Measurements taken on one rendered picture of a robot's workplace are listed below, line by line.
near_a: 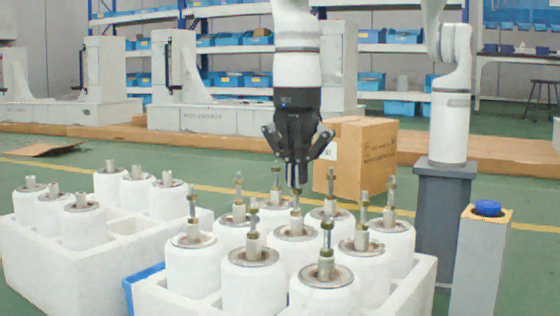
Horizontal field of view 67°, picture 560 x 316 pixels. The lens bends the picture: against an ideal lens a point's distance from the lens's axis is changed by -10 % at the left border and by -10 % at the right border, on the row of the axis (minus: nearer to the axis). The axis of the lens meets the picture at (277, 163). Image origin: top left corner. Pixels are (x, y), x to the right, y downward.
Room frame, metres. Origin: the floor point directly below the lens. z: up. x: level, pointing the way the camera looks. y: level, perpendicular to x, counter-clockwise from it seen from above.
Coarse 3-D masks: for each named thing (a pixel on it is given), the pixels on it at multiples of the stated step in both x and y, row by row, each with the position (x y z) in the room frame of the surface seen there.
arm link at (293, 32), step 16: (272, 0) 0.74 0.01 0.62; (288, 0) 0.74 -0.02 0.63; (304, 0) 0.75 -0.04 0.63; (288, 16) 0.70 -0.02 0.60; (304, 16) 0.70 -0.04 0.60; (288, 32) 0.69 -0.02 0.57; (304, 32) 0.69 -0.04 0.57; (288, 48) 0.69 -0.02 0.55; (304, 48) 0.69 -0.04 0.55; (320, 48) 0.72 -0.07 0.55
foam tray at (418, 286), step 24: (432, 264) 0.75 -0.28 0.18; (144, 288) 0.66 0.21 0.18; (288, 288) 0.67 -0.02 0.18; (408, 288) 0.66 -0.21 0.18; (432, 288) 0.76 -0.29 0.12; (144, 312) 0.65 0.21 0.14; (168, 312) 0.62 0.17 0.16; (192, 312) 0.59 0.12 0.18; (216, 312) 0.59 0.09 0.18; (288, 312) 0.59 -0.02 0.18; (360, 312) 0.59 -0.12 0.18; (384, 312) 0.59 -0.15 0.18; (408, 312) 0.64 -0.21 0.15
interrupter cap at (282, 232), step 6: (276, 228) 0.74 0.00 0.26; (282, 228) 0.74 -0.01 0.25; (288, 228) 0.74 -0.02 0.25; (306, 228) 0.74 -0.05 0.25; (312, 228) 0.74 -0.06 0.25; (276, 234) 0.71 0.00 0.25; (282, 234) 0.71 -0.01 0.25; (288, 234) 0.72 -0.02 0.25; (306, 234) 0.72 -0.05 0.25; (312, 234) 0.71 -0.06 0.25; (318, 234) 0.72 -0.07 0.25; (282, 240) 0.70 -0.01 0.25; (288, 240) 0.69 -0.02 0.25; (294, 240) 0.69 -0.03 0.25; (300, 240) 0.69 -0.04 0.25; (306, 240) 0.69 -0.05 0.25
